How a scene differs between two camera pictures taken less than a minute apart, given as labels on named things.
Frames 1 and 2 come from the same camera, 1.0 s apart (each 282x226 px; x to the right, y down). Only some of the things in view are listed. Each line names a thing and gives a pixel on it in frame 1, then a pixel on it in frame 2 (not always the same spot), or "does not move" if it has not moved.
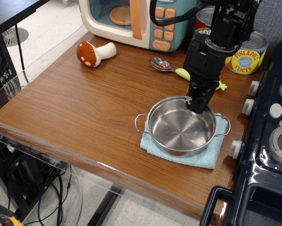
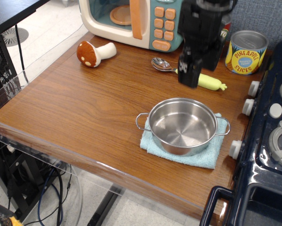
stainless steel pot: (178, 131) does not move
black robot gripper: (205, 63) → (200, 24)
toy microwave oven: (129, 21) does not move
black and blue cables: (60, 198) does not move
